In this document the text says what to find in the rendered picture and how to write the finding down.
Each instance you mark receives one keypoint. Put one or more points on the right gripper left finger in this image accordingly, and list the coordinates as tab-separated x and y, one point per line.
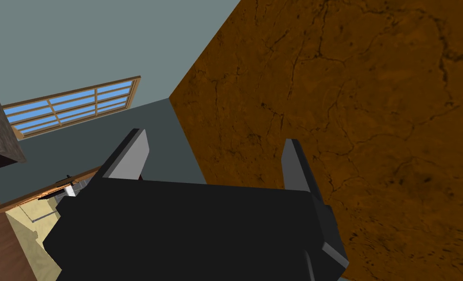
131	159

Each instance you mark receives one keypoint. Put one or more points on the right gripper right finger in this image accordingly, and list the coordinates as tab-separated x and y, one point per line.
297	168

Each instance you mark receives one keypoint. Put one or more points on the wooden framed window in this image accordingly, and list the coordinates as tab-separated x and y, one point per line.
74	104

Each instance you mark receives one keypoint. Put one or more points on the grey stone counter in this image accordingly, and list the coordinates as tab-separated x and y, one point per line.
0	136

